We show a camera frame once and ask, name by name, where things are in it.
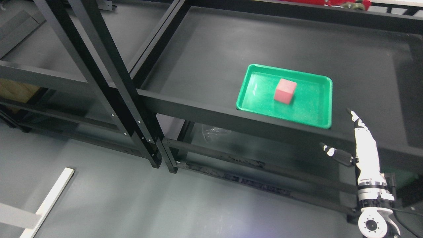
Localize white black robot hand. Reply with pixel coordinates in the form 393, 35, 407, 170
319, 108, 387, 186

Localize pink cube block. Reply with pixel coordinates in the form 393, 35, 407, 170
274, 78, 297, 104

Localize green plastic tray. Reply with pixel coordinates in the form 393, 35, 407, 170
236, 64, 333, 129

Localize black metal shelf left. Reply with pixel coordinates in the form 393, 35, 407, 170
1, 0, 171, 168

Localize red metal beam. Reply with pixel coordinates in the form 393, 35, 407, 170
282, 0, 372, 11

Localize clear plastic bag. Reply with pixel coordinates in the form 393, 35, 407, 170
202, 125, 232, 143

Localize white table with T-leg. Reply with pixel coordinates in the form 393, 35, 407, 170
0, 167, 75, 238

